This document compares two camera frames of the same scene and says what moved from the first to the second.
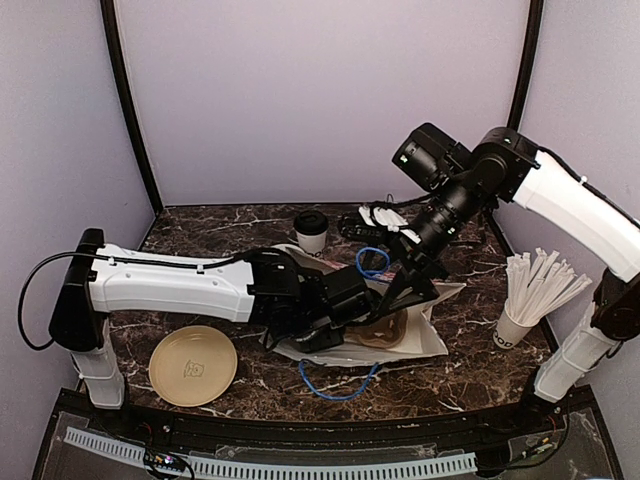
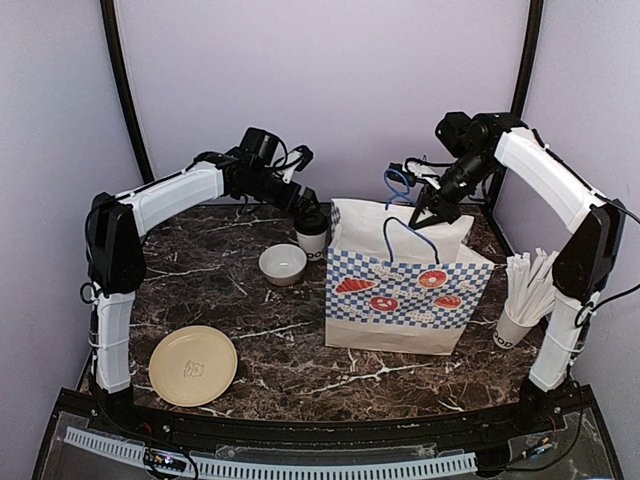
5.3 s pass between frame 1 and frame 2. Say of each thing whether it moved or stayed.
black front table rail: stayed
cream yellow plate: stayed
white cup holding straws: stayed
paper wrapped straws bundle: stayed
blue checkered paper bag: moved
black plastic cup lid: stayed
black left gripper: moved
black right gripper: moved
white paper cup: stayed
